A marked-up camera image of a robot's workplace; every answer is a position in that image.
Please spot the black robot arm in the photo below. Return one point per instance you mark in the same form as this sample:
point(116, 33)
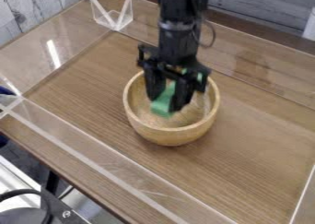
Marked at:
point(174, 73)

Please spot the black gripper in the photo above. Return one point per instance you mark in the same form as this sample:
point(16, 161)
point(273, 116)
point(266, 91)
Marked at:
point(176, 51)

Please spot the clear acrylic corner bracket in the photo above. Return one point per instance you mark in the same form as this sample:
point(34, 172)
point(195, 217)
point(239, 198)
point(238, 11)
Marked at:
point(112, 19)

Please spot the green rectangular block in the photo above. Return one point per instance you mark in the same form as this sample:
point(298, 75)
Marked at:
point(160, 105)

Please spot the clear acrylic tray wall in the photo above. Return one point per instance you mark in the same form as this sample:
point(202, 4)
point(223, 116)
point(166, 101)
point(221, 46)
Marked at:
point(246, 174)

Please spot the brown wooden bowl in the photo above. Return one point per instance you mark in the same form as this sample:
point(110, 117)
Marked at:
point(180, 128)

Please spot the black metal table leg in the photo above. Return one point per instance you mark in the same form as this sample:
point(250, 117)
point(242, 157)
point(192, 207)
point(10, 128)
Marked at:
point(52, 182)

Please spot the blue object at edge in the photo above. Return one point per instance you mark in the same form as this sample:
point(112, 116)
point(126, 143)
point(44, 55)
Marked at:
point(6, 91)

